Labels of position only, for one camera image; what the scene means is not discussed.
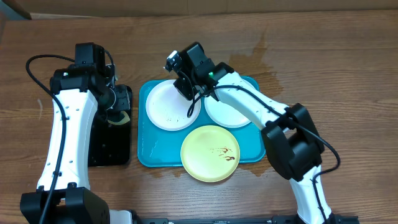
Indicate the green yellow sponge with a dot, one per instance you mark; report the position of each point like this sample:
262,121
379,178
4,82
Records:
119,119

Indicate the black plastic tray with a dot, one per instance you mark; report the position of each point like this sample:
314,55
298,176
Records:
110,145

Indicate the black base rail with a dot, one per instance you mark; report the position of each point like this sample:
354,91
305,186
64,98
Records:
217,221

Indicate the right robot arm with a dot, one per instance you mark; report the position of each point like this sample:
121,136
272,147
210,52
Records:
292,142

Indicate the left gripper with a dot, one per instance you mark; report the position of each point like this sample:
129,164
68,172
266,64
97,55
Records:
124,104

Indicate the yellow-green plate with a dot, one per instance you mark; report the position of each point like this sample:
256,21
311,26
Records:
210,153

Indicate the white plate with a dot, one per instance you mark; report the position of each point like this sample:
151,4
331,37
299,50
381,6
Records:
224,115
167,108

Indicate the teal plastic tray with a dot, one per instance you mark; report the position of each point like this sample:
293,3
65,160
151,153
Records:
160,148

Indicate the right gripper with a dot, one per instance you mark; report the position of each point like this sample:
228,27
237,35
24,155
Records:
183,85

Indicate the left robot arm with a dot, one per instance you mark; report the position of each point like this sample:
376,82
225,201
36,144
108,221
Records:
63,193

